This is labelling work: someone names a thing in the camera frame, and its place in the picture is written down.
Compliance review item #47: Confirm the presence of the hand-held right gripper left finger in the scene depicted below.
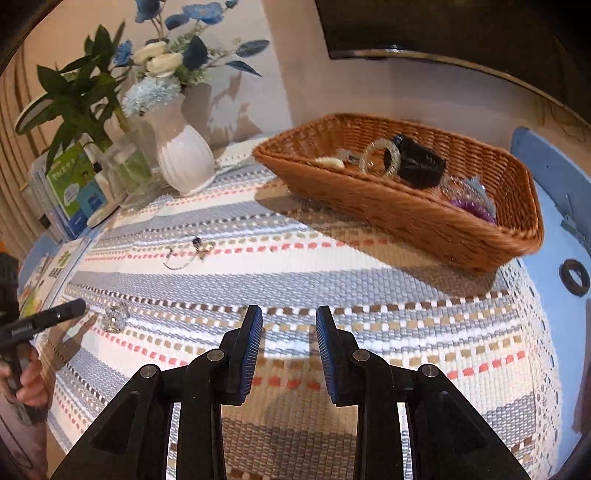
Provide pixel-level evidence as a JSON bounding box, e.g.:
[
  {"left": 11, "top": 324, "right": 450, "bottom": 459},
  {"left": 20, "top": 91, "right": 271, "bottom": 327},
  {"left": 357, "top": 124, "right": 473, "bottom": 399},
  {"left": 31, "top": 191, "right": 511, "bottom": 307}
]
[{"left": 50, "top": 305, "right": 264, "bottom": 480}]

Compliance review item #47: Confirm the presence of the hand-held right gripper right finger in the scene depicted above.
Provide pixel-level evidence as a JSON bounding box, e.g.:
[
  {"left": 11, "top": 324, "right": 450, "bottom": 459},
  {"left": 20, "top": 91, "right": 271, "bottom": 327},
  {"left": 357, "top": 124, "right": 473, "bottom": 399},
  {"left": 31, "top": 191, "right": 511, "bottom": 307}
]
[{"left": 315, "top": 305, "right": 532, "bottom": 480}]

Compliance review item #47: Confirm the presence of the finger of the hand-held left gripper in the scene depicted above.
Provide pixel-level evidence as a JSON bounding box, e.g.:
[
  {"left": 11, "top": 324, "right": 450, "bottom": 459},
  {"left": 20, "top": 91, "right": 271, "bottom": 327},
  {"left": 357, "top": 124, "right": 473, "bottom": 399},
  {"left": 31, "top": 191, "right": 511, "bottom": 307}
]
[{"left": 21, "top": 298, "right": 88, "bottom": 334}]

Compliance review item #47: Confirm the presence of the silver pendant necklace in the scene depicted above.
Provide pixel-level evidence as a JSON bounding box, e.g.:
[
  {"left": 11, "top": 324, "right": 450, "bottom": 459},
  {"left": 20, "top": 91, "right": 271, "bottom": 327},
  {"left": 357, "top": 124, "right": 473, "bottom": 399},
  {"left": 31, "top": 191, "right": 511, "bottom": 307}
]
[{"left": 161, "top": 236, "right": 215, "bottom": 271}]

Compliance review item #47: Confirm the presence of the brown wicker basket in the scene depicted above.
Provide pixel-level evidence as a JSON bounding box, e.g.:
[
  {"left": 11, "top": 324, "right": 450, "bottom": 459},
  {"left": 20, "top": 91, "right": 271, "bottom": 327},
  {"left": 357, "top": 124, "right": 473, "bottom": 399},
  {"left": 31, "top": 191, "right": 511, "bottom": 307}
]
[{"left": 252, "top": 113, "right": 546, "bottom": 274}]

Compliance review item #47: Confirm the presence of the clear coil hair tie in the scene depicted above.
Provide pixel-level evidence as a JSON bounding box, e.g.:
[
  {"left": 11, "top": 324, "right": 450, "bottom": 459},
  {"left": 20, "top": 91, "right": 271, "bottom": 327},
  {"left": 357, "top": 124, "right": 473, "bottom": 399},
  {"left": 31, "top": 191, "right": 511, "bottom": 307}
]
[{"left": 359, "top": 140, "right": 402, "bottom": 177}]

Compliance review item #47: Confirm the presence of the clear bead bracelet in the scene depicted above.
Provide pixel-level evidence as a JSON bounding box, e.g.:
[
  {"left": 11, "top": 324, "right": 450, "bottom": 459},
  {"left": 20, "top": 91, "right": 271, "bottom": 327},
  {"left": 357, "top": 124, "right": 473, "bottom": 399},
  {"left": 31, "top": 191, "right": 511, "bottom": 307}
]
[{"left": 438, "top": 178, "right": 472, "bottom": 204}]

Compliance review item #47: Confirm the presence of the black smart watch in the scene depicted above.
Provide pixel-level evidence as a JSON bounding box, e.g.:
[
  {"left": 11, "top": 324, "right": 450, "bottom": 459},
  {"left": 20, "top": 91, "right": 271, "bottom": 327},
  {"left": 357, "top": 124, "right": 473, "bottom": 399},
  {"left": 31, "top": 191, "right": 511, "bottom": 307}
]
[{"left": 392, "top": 134, "right": 447, "bottom": 188}]

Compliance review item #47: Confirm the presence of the pale blue hair clip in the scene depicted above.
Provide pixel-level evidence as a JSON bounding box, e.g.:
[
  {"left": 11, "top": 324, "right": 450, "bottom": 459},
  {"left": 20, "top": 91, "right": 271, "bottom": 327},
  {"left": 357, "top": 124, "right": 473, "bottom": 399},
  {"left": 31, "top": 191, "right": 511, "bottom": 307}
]
[{"left": 462, "top": 176, "right": 498, "bottom": 222}]

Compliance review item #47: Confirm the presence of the person's left hand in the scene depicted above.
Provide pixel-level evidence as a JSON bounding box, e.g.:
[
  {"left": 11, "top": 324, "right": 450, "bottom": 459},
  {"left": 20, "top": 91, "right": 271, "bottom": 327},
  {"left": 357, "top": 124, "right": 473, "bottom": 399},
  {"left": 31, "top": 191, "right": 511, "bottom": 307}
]
[{"left": 0, "top": 348, "right": 51, "bottom": 423}]

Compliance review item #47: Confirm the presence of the white leaflet with green logo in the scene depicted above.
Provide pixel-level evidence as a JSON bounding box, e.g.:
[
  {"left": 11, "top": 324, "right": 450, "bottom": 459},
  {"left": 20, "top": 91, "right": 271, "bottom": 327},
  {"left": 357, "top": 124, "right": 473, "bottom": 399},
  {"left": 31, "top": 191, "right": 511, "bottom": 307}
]
[{"left": 18, "top": 237, "right": 86, "bottom": 319}]

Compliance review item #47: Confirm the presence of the striped woven tablecloth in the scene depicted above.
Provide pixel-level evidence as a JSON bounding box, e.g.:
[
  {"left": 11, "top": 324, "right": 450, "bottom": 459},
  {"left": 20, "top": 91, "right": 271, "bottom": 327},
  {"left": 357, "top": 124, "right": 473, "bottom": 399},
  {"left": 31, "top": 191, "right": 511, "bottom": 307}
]
[{"left": 34, "top": 138, "right": 578, "bottom": 480}]

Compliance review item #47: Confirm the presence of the green and blue booklet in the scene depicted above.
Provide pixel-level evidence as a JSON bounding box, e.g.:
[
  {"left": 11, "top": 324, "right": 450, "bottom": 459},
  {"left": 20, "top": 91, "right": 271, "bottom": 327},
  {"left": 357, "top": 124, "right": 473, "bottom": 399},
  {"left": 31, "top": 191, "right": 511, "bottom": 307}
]
[{"left": 44, "top": 143, "right": 109, "bottom": 241}]

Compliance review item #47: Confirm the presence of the clear glass jar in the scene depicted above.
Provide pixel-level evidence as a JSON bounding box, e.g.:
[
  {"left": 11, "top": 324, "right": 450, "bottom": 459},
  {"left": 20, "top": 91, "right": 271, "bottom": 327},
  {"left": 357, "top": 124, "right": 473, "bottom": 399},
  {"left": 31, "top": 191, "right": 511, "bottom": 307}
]
[{"left": 97, "top": 134, "right": 162, "bottom": 208}]

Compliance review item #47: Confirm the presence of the white ribbed vase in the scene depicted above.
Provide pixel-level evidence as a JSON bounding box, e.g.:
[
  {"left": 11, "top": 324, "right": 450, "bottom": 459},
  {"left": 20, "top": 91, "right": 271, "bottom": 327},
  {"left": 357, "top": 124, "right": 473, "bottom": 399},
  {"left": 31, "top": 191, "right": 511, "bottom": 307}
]
[{"left": 143, "top": 92, "right": 215, "bottom": 197}]

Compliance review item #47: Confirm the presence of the green leafy plant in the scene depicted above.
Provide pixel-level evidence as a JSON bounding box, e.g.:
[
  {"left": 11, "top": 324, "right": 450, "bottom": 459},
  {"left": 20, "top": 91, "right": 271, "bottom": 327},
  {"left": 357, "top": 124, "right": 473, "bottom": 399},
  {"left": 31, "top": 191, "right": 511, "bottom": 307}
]
[{"left": 37, "top": 23, "right": 139, "bottom": 162}]

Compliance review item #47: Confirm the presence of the blue and white flower bouquet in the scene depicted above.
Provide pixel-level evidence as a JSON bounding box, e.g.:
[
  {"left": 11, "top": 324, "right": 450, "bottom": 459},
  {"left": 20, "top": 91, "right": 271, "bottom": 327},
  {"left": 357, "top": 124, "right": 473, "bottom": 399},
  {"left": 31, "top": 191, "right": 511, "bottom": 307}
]
[{"left": 113, "top": 0, "right": 271, "bottom": 118}]

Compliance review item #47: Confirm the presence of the blue table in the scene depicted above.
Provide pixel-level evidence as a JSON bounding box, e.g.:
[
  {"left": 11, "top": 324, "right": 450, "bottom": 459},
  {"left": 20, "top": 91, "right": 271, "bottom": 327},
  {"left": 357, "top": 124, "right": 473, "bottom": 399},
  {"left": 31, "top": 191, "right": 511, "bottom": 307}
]
[{"left": 510, "top": 127, "right": 591, "bottom": 444}]

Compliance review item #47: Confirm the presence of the black ring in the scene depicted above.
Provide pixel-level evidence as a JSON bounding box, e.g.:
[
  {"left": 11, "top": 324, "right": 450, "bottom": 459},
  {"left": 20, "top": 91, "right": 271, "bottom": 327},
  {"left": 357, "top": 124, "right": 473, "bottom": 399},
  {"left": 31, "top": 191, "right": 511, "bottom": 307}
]
[{"left": 560, "top": 259, "right": 591, "bottom": 297}]

